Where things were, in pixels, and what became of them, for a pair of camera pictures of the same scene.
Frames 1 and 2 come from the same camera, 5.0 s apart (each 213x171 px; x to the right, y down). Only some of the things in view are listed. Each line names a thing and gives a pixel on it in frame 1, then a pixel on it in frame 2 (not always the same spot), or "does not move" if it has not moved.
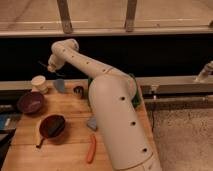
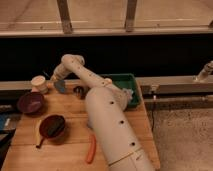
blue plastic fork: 59,84 does not move
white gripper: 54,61 to 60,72
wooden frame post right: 130,15 does not move
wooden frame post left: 65,16 does not move
